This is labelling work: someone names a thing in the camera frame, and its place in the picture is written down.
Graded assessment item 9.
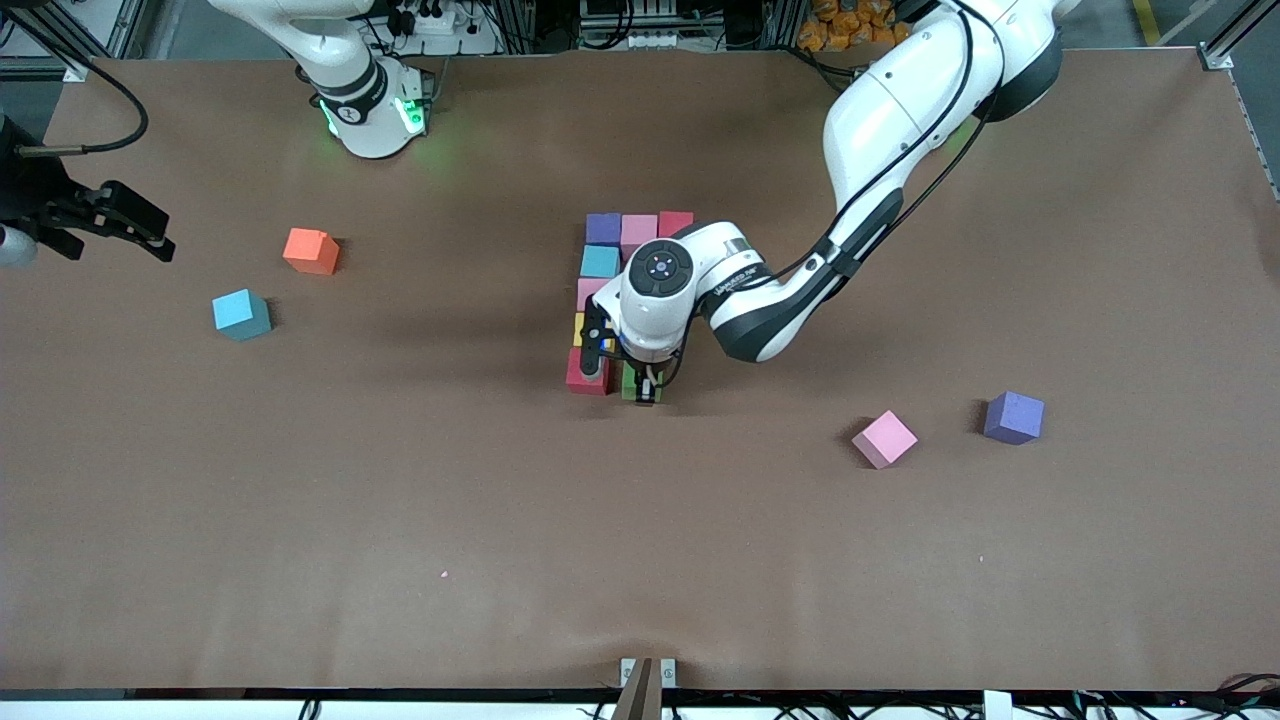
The green foam block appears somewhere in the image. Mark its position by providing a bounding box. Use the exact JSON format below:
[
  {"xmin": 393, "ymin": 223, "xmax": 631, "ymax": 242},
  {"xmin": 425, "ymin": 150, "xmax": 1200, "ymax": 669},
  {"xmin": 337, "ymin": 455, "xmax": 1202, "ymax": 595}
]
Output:
[{"xmin": 619, "ymin": 362, "xmax": 667, "ymax": 404}]

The paper table cover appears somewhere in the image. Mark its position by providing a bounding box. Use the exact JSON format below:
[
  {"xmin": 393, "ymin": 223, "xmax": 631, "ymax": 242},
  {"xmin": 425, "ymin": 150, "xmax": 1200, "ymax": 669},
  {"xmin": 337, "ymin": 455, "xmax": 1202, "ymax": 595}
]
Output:
[{"xmin": 0, "ymin": 45, "xmax": 1280, "ymax": 696}]

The orange foam block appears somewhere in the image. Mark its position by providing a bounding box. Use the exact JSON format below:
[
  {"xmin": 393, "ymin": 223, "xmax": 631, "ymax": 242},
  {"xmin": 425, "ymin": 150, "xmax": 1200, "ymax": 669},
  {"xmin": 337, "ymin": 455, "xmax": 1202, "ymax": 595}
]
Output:
[{"xmin": 282, "ymin": 227, "xmax": 341, "ymax": 277}]

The white power strip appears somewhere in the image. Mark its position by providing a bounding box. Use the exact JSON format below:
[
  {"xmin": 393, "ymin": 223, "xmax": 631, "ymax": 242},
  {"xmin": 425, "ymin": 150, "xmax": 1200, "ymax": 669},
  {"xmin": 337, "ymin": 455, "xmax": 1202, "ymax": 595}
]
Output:
[
  {"xmin": 385, "ymin": 0, "xmax": 501, "ymax": 56},
  {"xmin": 605, "ymin": 28, "xmax": 696, "ymax": 51}
]

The bag of orange snacks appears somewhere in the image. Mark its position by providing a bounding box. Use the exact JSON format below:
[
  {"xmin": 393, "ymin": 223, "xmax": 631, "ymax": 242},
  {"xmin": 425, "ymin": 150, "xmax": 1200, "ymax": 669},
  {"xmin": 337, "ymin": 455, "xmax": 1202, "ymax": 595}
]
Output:
[{"xmin": 797, "ymin": 0, "xmax": 916, "ymax": 53}]

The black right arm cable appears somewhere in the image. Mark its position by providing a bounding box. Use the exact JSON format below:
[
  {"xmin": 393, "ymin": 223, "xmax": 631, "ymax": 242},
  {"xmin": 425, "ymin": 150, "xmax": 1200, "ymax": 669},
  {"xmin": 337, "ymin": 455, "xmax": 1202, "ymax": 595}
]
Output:
[{"xmin": 0, "ymin": 8, "xmax": 150, "ymax": 157}]

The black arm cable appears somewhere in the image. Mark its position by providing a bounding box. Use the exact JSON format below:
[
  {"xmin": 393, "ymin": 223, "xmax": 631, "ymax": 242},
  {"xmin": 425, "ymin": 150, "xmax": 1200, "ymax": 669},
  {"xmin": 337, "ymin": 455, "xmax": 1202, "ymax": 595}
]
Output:
[
  {"xmin": 0, "ymin": 8, "xmax": 150, "ymax": 157},
  {"xmin": 760, "ymin": 0, "xmax": 1001, "ymax": 286}
]

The aluminium frame post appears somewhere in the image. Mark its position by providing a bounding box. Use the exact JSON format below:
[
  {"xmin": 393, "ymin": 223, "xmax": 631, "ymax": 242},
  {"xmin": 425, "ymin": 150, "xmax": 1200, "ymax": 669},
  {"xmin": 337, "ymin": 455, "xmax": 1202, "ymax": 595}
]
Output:
[
  {"xmin": 40, "ymin": 0, "xmax": 151, "ymax": 83},
  {"xmin": 500, "ymin": 0, "xmax": 541, "ymax": 56},
  {"xmin": 1195, "ymin": 0, "xmax": 1280, "ymax": 201},
  {"xmin": 765, "ymin": 0, "xmax": 809, "ymax": 53}
]

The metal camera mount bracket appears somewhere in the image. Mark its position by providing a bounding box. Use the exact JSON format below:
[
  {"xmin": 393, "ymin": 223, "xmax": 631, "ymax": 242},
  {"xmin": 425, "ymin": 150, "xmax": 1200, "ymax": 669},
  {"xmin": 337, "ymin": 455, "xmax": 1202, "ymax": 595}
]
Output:
[{"xmin": 618, "ymin": 655, "xmax": 679, "ymax": 720}]

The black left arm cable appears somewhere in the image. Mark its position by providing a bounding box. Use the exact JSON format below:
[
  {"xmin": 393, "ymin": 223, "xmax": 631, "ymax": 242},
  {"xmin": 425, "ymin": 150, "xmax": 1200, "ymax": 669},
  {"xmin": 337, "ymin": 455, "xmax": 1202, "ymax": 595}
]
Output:
[{"xmin": 760, "ymin": 0, "xmax": 1001, "ymax": 286}]

